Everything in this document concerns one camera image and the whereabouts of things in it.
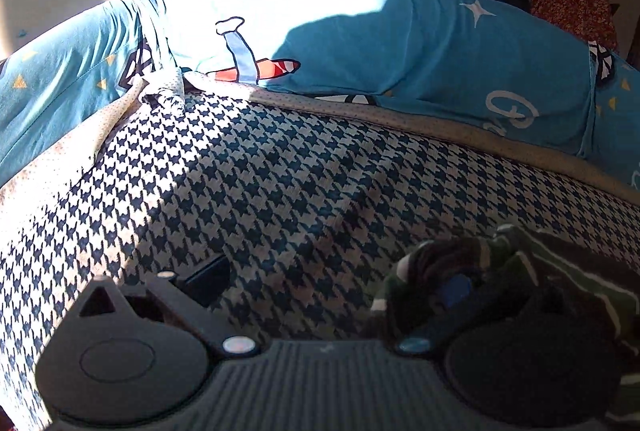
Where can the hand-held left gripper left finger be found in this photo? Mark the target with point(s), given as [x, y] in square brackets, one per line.
[207, 283]

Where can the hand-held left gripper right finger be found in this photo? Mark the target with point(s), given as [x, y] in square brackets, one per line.
[455, 291]

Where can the green brown striped shirt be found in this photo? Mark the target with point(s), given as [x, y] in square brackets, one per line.
[560, 261]

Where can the houndstooth bed sheet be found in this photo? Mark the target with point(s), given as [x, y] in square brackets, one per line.
[250, 186]

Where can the beige dotted mattress edge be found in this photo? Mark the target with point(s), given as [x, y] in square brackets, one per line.
[450, 123]

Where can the blue pillow with white lettering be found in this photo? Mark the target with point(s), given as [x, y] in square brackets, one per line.
[617, 111]

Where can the blue pillow with star print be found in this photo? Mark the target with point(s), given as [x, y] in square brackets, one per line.
[400, 46]

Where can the blue pillow with triangle print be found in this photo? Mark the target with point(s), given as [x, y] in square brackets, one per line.
[60, 76]

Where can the red floral cloth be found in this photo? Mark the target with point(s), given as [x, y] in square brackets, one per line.
[575, 6]

